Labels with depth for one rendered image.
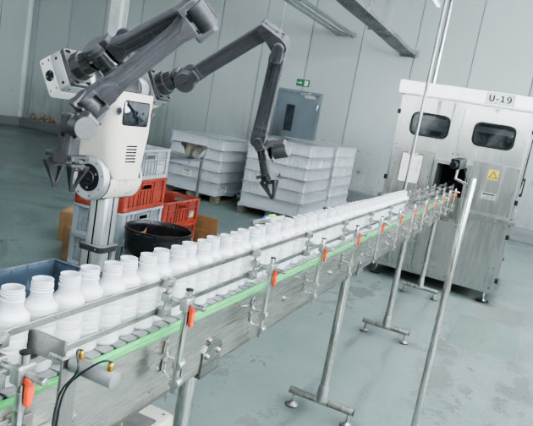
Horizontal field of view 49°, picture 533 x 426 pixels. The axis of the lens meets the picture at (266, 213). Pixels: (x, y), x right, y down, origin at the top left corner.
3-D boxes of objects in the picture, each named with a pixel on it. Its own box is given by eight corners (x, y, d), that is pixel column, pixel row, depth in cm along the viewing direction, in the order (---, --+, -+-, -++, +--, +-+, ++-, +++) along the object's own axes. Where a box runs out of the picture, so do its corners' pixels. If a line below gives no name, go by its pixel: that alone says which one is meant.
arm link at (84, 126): (103, 111, 161) (81, 87, 155) (121, 116, 152) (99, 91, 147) (74, 142, 158) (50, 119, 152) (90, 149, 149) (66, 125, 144)
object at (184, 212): (161, 230, 466) (165, 204, 462) (119, 218, 480) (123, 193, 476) (197, 221, 522) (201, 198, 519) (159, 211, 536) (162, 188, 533)
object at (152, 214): (118, 245, 399) (123, 214, 395) (68, 232, 410) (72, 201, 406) (160, 232, 456) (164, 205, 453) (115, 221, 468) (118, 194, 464)
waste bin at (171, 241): (153, 337, 366) (167, 240, 356) (97, 316, 384) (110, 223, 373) (191, 319, 408) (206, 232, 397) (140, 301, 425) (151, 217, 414)
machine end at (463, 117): (493, 308, 583) (546, 99, 548) (360, 270, 637) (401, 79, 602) (501, 278, 728) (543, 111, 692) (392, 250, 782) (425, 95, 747)
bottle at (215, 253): (201, 291, 160) (211, 233, 157) (219, 297, 157) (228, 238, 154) (188, 294, 155) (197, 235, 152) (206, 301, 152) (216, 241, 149)
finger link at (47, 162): (57, 191, 154) (63, 156, 152) (38, 185, 156) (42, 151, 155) (77, 190, 160) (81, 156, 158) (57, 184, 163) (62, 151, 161)
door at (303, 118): (303, 192, 1240) (321, 93, 1205) (261, 182, 1279) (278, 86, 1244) (304, 192, 1249) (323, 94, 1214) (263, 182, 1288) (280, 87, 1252)
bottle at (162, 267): (169, 321, 134) (180, 253, 131) (146, 324, 130) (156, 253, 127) (156, 311, 138) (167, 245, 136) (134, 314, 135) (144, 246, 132)
